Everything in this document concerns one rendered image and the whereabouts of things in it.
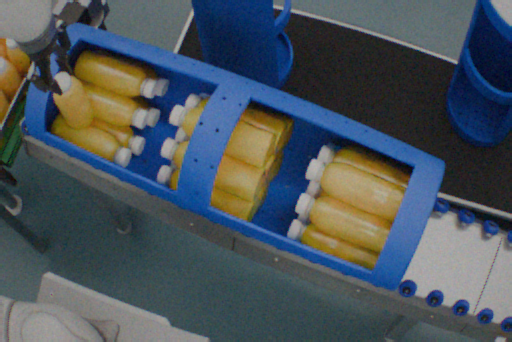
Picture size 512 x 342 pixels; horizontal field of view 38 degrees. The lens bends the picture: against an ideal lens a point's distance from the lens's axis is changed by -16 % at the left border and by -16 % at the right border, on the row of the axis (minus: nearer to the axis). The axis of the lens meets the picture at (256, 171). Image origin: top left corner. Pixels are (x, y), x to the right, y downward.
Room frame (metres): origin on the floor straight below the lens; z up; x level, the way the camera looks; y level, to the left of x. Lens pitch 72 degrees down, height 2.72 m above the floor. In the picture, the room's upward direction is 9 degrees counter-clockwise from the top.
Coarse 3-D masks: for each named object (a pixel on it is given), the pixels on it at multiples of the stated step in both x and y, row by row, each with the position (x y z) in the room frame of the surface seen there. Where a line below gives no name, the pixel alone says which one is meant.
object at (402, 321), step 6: (402, 318) 0.24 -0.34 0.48; (408, 318) 0.23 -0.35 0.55; (396, 324) 0.24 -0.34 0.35; (402, 324) 0.23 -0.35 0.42; (408, 324) 0.22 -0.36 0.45; (414, 324) 0.21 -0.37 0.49; (390, 330) 0.24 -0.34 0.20; (396, 330) 0.23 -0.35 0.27; (402, 330) 0.22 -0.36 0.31; (408, 330) 0.21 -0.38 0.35; (384, 336) 0.24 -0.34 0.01; (390, 336) 0.22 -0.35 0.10; (396, 336) 0.22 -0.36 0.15
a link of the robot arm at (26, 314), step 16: (16, 304) 0.27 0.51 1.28; (32, 304) 0.26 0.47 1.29; (48, 304) 0.26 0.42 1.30; (16, 320) 0.23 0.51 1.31; (32, 320) 0.22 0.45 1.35; (48, 320) 0.22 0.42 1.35; (64, 320) 0.22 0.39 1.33; (80, 320) 0.23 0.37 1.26; (16, 336) 0.19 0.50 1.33; (32, 336) 0.19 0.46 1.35; (48, 336) 0.19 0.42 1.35; (64, 336) 0.19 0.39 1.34; (80, 336) 0.20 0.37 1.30; (96, 336) 0.21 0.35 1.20
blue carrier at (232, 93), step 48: (96, 48) 0.90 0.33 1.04; (144, 48) 0.79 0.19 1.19; (48, 96) 0.72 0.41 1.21; (144, 96) 0.78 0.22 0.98; (240, 96) 0.64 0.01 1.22; (288, 96) 0.64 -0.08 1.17; (48, 144) 0.67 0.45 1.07; (192, 144) 0.55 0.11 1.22; (288, 144) 0.61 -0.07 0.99; (336, 144) 0.58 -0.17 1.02; (384, 144) 0.51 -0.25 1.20; (192, 192) 0.48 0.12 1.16; (288, 192) 0.52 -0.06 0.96; (432, 192) 0.39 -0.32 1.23; (288, 240) 0.37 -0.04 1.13; (384, 288) 0.25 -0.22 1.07
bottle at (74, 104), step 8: (72, 80) 0.72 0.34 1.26; (72, 88) 0.70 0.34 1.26; (80, 88) 0.71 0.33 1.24; (56, 96) 0.70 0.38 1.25; (64, 96) 0.69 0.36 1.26; (72, 96) 0.69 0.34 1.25; (80, 96) 0.70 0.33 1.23; (56, 104) 0.69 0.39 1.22; (64, 104) 0.68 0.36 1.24; (72, 104) 0.68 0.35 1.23; (80, 104) 0.69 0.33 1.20; (88, 104) 0.71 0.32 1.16; (64, 112) 0.68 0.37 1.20; (72, 112) 0.68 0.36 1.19; (80, 112) 0.68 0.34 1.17; (88, 112) 0.70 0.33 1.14; (72, 120) 0.68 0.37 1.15; (80, 120) 0.68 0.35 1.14; (88, 120) 0.69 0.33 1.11; (72, 128) 0.69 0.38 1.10; (80, 128) 0.68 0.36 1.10
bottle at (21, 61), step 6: (6, 48) 0.97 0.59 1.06; (12, 48) 0.95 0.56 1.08; (18, 48) 0.95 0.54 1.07; (12, 54) 0.94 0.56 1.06; (18, 54) 0.94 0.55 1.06; (24, 54) 0.94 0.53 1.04; (12, 60) 0.93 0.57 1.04; (18, 60) 0.93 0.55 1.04; (24, 60) 0.94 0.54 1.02; (18, 66) 0.93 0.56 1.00; (24, 66) 0.93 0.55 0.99; (30, 66) 0.94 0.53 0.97; (24, 72) 0.93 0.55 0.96
